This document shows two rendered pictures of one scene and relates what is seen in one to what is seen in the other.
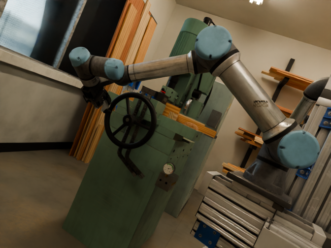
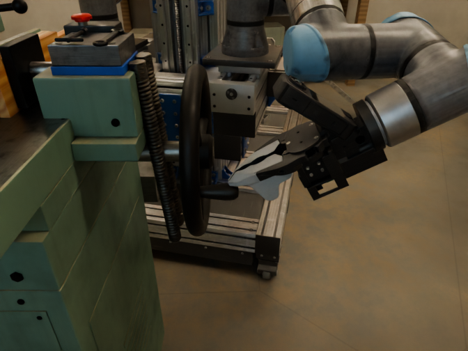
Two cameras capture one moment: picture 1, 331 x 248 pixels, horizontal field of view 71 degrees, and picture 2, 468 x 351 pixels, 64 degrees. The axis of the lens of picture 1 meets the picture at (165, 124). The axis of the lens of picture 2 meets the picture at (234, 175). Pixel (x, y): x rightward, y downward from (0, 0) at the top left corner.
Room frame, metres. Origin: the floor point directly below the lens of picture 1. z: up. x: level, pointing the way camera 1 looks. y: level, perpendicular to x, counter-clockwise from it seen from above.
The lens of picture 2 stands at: (1.29, 0.73, 1.12)
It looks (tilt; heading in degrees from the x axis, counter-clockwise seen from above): 32 degrees down; 252
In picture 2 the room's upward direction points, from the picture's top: straight up
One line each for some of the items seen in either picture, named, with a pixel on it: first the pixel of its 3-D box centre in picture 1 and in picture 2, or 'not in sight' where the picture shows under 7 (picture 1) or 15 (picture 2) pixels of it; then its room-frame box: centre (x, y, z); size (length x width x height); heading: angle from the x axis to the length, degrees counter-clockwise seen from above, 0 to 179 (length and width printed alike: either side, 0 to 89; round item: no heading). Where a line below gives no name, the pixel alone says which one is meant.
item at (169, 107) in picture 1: (163, 108); (31, 69); (1.42, 0.05, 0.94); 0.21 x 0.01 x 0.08; 72
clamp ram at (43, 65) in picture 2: not in sight; (47, 69); (1.39, 0.10, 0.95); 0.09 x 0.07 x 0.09; 72
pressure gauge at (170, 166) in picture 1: (168, 170); not in sight; (1.22, -0.11, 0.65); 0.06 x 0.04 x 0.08; 72
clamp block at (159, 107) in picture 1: (148, 106); (102, 92); (1.32, 0.13, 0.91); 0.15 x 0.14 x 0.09; 72
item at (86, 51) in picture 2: (154, 94); (95, 44); (1.31, 0.12, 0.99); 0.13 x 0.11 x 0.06; 72
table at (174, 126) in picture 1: (150, 115); (56, 118); (1.40, 0.10, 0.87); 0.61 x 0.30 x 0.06; 72
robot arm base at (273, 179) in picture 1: (267, 173); (245, 35); (0.88, -0.43, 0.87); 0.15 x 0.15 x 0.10
